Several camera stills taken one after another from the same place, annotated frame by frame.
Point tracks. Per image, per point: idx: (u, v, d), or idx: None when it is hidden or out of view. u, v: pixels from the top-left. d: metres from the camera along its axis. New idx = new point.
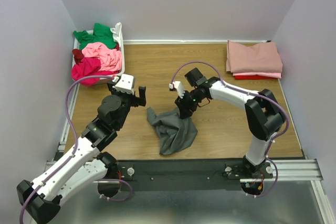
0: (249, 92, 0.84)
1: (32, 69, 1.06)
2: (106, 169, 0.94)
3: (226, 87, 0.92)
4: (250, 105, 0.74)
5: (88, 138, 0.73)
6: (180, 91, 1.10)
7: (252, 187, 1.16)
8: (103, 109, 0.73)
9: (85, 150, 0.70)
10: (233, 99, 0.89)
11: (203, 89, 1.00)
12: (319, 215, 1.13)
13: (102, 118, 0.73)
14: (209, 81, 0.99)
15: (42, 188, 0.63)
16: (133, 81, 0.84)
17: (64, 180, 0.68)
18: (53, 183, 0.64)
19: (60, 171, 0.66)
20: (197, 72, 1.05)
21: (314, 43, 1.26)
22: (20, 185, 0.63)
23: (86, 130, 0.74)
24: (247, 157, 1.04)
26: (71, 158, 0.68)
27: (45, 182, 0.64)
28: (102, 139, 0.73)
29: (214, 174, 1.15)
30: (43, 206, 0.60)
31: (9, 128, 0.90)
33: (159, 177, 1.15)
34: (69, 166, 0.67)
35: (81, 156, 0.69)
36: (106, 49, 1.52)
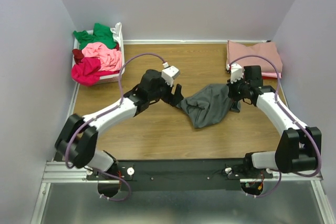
0: (296, 120, 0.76)
1: (32, 68, 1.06)
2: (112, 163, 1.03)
3: (276, 104, 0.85)
4: (287, 134, 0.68)
5: (128, 98, 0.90)
6: (232, 76, 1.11)
7: (252, 187, 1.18)
8: (147, 77, 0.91)
9: (128, 105, 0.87)
10: (277, 120, 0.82)
11: (251, 92, 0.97)
12: (320, 215, 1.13)
13: (144, 84, 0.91)
14: (262, 87, 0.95)
15: (94, 121, 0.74)
16: (176, 73, 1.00)
17: (107, 125, 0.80)
18: (103, 121, 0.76)
19: (107, 115, 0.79)
20: (258, 71, 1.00)
21: (314, 43, 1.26)
22: (71, 118, 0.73)
23: (127, 94, 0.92)
24: (253, 157, 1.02)
26: (117, 107, 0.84)
27: (97, 117, 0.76)
28: (139, 104, 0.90)
29: (214, 174, 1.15)
30: (94, 135, 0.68)
31: (9, 128, 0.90)
33: (159, 177, 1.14)
34: (115, 113, 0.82)
35: (125, 108, 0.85)
36: (106, 49, 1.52)
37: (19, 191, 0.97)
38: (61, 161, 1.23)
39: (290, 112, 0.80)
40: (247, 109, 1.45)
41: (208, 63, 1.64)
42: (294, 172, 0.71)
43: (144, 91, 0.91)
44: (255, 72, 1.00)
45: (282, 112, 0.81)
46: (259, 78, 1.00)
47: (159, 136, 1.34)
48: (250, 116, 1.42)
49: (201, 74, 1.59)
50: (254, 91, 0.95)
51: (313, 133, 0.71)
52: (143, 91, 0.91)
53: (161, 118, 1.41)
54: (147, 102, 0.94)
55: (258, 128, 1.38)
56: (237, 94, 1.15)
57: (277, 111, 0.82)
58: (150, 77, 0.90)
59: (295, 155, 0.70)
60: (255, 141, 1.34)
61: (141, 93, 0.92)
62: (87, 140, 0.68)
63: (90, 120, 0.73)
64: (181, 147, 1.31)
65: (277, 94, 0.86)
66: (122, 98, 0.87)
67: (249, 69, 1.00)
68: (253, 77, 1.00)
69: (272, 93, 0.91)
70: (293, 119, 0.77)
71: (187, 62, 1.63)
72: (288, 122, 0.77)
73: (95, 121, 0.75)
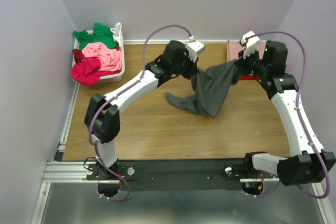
0: (313, 144, 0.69)
1: (32, 68, 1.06)
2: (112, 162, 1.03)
3: (295, 111, 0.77)
4: (299, 160, 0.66)
5: (151, 70, 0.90)
6: (247, 51, 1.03)
7: (252, 187, 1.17)
8: (172, 46, 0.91)
9: (149, 79, 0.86)
10: (292, 132, 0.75)
11: (269, 83, 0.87)
12: (319, 215, 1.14)
13: (168, 54, 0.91)
14: (283, 79, 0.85)
15: (115, 100, 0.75)
16: (201, 48, 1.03)
17: (129, 101, 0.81)
18: (124, 99, 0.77)
19: (128, 92, 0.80)
20: (283, 54, 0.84)
21: (315, 43, 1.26)
22: (94, 96, 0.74)
23: (148, 65, 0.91)
24: (253, 157, 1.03)
26: (138, 82, 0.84)
27: (117, 96, 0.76)
28: (161, 74, 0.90)
29: (214, 174, 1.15)
30: (115, 114, 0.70)
31: (9, 128, 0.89)
33: (159, 177, 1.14)
34: (137, 87, 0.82)
35: (146, 82, 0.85)
36: (106, 49, 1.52)
37: (19, 191, 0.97)
38: (61, 161, 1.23)
39: (308, 130, 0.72)
40: (248, 109, 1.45)
41: (208, 63, 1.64)
42: (295, 184, 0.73)
43: (167, 62, 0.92)
44: (280, 56, 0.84)
45: (298, 126, 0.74)
46: (281, 64, 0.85)
47: (160, 136, 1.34)
48: (250, 116, 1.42)
49: None
50: (273, 83, 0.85)
51: (326, 158, 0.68)
52: (166, 61, 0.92)
53: (161, 118, 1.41)
54: (169, 72, 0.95)
55: (258, 128, 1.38)
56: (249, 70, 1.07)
57: (294, 123, 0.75)
58: (174, 47, 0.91)
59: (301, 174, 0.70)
60: (255, 141, 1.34)
61: (164, 62, 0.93)
62: (109, 117, 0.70)
63: (112, 99, 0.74)
64: (181, 147, 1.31)
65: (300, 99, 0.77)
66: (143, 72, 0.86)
67: (271, 50, 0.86)
68: (276, 62, 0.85)
69: (293, 92, 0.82)
70: (310, 139, 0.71)
71: None
72: (303, 141, 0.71)
73: (116, 100, 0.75)
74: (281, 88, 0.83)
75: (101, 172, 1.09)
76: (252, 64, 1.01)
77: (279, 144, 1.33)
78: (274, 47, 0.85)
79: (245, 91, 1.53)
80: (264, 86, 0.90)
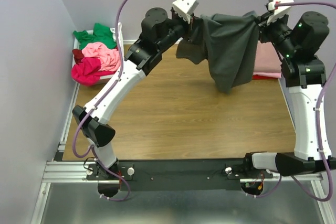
0: (322, 151, 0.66)
1: (32, 68, 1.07)
2: (112, 161, 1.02)
3: (314, 112, 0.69)
4: (303, 164, 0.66)
5: (133, 58, 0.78)
6: (271, 19, 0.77)
7: (252, 187, 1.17)
8: (149, 22, 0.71)
9: (130, 74, 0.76)
10: (302, 132, 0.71)
11: (292, 69, 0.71)
12: (320, 215, 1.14)
13: (147, 34, 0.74)
14: (310, 69, 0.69)
15: (95, 112, 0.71)
16: (192, 5, 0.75)
17: (114, 105, 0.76)
18: (105, 107, 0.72)
19: (108, 97, 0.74)
20: (322, 38, 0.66)
21: None
22: (75, 109, 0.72)
23: (129, 52, 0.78)
24: (253, 156, 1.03)
26: (117, 82, 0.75)
27: (97, 106, 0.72)
28: (147, 61, 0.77)
29: (214, 174, 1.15)
30: (98, 128, 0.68)
31: (9, 128, 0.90)
33: (159, 176, 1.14)
34: (117, 88, 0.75)
35: (127, 80, 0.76)
36: (106, 49, 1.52)
37: (19, 191, 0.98)
38: (61, 161, 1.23)
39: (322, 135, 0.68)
40: (248, 109, 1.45)
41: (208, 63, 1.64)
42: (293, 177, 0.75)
43: (151, 42, 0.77)
44: (317, 39, 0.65)
45: (313, 129, 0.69)
46: (314, 48, 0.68)
47: (159, 136, 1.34)
48: (250, 116, 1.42)
49: (200, 73, 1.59)
50: (298, 71, 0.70)
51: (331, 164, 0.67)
52: (150, 41, 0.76)
53: (161, 118, 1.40)
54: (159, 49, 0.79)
55: (258, 128, 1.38)
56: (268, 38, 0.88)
57: (309, 124, 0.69)
58: (152, 23, 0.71)
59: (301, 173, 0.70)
60: (255, 141, 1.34)
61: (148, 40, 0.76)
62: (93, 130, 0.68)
63: (91, 112, 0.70)
64: (181, 147, 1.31)
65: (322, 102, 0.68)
66: (122, 66, 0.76)
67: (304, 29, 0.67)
68: (307, 45, 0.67)
69: (319, 87, 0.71)
70: (321, 146, 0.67)
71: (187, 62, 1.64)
72: (312, 147, 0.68)
73: (97, 110, 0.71)
74: (305, 83, 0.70)
75: (101, 172, 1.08)
76: (276, 34, 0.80)
77: (278, 144, 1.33)
78: (313, 25, 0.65)
79: (245, 91, 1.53)
80: (284, 70, 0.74)
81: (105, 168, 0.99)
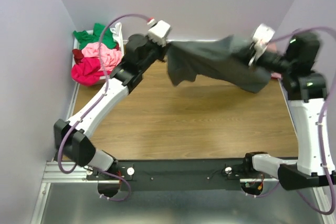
0: (325, 167, 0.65)
1: (32, 69, 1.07)
2: (111, 160, 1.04)
3: (316, 126, 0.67)
4: (306, 179, 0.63)
5: (117, 78, 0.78)
6: (259, 52, 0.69)
7: (252, 187, 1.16)
8: (130, 45, 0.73)
9: (116, 89, 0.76)
10: (304, 148, 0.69)
11: (293, 83, 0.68)
12: (319, 215, 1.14)
13: (129, 56, 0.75)
14: (310, 80, 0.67)
15: (80, 124, 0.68)
16: (168, 30, 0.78)
17: (100, 118, 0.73)
18: (91, 119, 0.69)
19: (94, 110, 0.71)
20: (315, 49, 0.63)
21: None
22: (56, 123, 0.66)
23: (114, 72, 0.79)
24: (254, 157, 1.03)
26: (103, 97, 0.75)
27: (83, 118, 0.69)
28: (130, 80, 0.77)
29: (214, 174, 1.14)
30: (83, 140, 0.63)
31: (8, 128, 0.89)
33: (159, 177, 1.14)
34: (103, 102, 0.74)
35: (113, 94, 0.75)
36: (106, 49, 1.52)
37: (19, 191, 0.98)
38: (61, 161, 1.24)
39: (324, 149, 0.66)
40: (248, 109, 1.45)
41: None
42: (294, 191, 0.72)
43: (133, 63, 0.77)
44: (311, 51, 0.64)
45: (315, 145, 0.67)
46: (310, 61, 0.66)
47: (159, 136, 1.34)
48: (250, 116, 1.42)
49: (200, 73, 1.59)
50: (299, 85, 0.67)
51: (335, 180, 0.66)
52: (132, 62, 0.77)
53: (161, 118, 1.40)
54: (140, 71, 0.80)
55: (258, 128, 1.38)
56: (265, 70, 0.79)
57: (312, 140, 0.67)
58: (134, 46, 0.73)
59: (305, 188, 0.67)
60: (255, 141, 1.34)
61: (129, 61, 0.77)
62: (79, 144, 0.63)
63: (76, 124, 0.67)
64: (181, 147, 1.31)
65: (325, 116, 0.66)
66: (107, 82, 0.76)
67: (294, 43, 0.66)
68: (305, 59, 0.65)
69: (320, 100, 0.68)
70: (324, 161, 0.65)
71: None
72: (315, 162, 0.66)
73: (83, 124, 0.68)
74: (306, 97, 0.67)
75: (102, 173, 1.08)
76: (270, 63, 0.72)
77: (278, 144, 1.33)
78: (306, 39, 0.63)
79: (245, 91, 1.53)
80: (285, 85, 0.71)
81: (102, 171, 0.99)
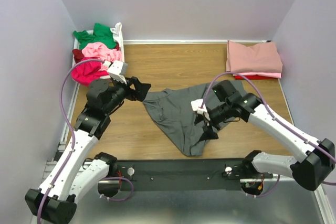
0: (309, 141, 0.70)
1: (32, 68, 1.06)
2: (107, 167, 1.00)
3: (275, 120, 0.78)
4: (310, 161, 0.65)
5: (83, 125, 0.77)
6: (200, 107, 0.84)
7: (252, 187, 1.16)
8: (92, 93, 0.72)
9: (83, 142, 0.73)
10: (284, 140, 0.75)
11: (238, 108, 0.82)
12: (319, 215, 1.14)
13: (93, 102, 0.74)
14: (246, 98, 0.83)
15: (52, 190, 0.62)
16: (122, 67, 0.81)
17: (72, 177, 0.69)
18: (62, 182, 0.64)
19: (64, 170, 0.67)
20: (230, 85, 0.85)
21: (314, 43, 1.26)
22: (27, 195, 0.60)
23: (78, 121, 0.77)
24: (254, 158, 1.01)
26: (72, 153, 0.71)
27: (54, 183, 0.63)
28: (97, 126, 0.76)
29: (214, 174, 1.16)
30: (59, 206, 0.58)
31: (9, 128, 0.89)
33: (158, 176, 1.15)
34: (72, 160, 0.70)
35: (81, 148, 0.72)
36: (106, 49, 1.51)
37: (19, 191, 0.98)
38: None
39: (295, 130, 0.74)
40: None
41: (209, 63, 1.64)
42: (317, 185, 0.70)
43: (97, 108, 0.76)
44: (228, 86, 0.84)
45: (287, 131, 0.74)
46: (234, 91, 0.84)
47: (160, 135, 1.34)
48: None
49: (200, 73, 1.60)
50: (244, 109, 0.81)
51: (326, 147, 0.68)
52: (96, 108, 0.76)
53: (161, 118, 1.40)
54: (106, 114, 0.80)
55: (258, 128, 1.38)
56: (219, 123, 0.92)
57: (282, 131, 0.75)
58: (96, 93, 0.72)
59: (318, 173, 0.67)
60: (255, 141, 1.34)
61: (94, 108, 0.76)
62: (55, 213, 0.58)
63: (49, 191, 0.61)
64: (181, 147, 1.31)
65: (271, 109, 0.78)
66: (73, 137, 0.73)
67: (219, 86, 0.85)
68: (230, 92, 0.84)
69: (261, 105, 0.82)
70: (303, 138, 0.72)
71: (187, 62, 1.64)
72: (300, 144, 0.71)
73: (56, 187, 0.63)
74: (250, 108, 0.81)
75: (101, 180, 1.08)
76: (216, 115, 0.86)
77: (277, 144, 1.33)
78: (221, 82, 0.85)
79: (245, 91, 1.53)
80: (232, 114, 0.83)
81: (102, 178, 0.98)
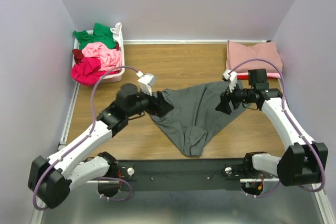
0: (303, 135, 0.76)
1: (32, 68, 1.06)
2: (107, 167, 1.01)
3: (283, 112, 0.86)
4: (293, 151, 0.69)
5: (104, 119, 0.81)
6: (231, 84, 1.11)
7: (252, 187, 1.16)
8: (122, 93, 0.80)
9: (101, 131, 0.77)
10: (283, 130, 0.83)
11: (258, 94, 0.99)
12: (319, 215, 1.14)
13: (119, 102, 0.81)
14: (269, 91, 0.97)
15: (60, 163, 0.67)
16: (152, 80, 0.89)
17: (80, 159, 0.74)
18: (70, 160, 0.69)
19: (76, 150, 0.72)
20: (264, 75, 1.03)
21: (314, 43, 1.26)
22: (37, 160, 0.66)
23: (101, 115, 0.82)
24: (253, 156, 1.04)
26: (87, 138, 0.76)
27: (63, 158, 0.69)
28: (115, 124, 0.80)
29: (214, 174, 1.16)
30: (60, 180, 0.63)
31: (8, 128, 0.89)
33: (158, 176, 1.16)
34: (86, 144, 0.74)
35: (97, 136, 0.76)
36: (106, 49, 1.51)
37: (19, 191, 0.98)
38: None
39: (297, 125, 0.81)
40: (247, 109, 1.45)
41: (208, 63, 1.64)
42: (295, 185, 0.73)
43: (121, 108, 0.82)
44: (261, 76, 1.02)
45: (289, 124, 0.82)
46: (264, 81, 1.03)
47: (160, 135, 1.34)
48: (250, 116, 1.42)
49: (200, 73, 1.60)
50: (261, 96, 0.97)
51: (318, 149, 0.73)
52: (119, 107, 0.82)
53: None
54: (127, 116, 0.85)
55: (257, 128, 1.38)
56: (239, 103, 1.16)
57: (284, 122, 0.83)
58: (125, 94, 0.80)
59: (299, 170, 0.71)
60: (255, 141, 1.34)
61: (118, 108, 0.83)
62: (54, 185, 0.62)
63: (55, 163, 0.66)
64: None
65: (284, 103, 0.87)
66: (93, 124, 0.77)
67: (254, 73, 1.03)
68: (259, 80, 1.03)
69: (279, 99, 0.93)
70: (299, 132, 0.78)
71: (187, 62, 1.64)
72: (294, 136, 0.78)
73: (62, 162, 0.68)
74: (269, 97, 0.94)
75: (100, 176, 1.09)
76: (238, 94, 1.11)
77: (277, 144, 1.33)
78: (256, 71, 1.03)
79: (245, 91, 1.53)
80: (252, 96, 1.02)
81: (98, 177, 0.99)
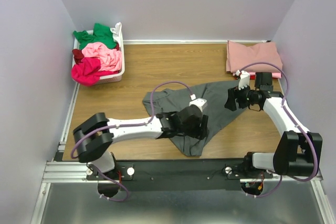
0: (298, 125, 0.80)
1: (32, 68, 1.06)
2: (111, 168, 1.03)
3: (282, 108, 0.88)
4: (287, 136, 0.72)
5: (159, 120, 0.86)
6: (242, 82, 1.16)
7: (252, 187, 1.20)
8: (189, 110, 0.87)
9: (155, 127, 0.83)
10: (281, 124, 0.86)
11: (260, 95, 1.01)
12: (319, 215, 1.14)
13: (182, 115, 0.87)
14: (271, 92, 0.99)
15: (115, 129, 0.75)
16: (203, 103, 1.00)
17: (125, 137, 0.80)
18: (123, 132, 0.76)
19: (131, 128, 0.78)
20: (269, 77, 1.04)
21: (315, 43, 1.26)
22: (98, 115, 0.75)
23: (160, 115, 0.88)
24: (253, 153, 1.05)
26: (143, 125, 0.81)
27: (118, 127, 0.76)
28: (167, 129, 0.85)
29: (214, 174, 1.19)
30: (106, 143, 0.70)
31: (8, 128, 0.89)
33: (159, 177, 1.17)
34: (139, 128, 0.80)
35: (150, 129, 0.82)
36: (106, 49, 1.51)
37: (19, 191, 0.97)
38: (61, 161, 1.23)
39: (294, 117, 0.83)
40: (247, 109, 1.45)
41: (208, 63, 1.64)
42: (290, 176, 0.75)
43: (178, 121, 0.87)
44: (266, 78, 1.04)
45: (286, 116, 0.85)
46: (269, 83, 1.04)
47: None
48: (250, 116, 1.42)
49: (200, 73, 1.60)
50: (263, 97, 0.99)
51: (313, 138, 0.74)
52: (177, 120, 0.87)
53: None
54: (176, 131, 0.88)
55: (258, 128, 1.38)
56: (244, 102, 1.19)
57: (282, 116, 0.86)
58: (191, 113, 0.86)
59: (293, 158, 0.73)
60: (255, 141, 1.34)
61: (176, 119, 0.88)
62: (100, 145, 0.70)
63: (111, 127, 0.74)
64: None
65: (284, 99, 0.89)
66: (153, 117, 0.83)
67: (260, 75, 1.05)
68: (262, 81, 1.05)
69: (279, 98, 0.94)
70: (295, 123, 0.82)
71: (187, 62, 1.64)
72: (290, 126, 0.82)
73: (116, 130, 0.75)
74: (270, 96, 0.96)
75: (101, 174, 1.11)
76: (244, 94, 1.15)
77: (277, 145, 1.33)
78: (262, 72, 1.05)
79: None
80: (255, 96, 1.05)
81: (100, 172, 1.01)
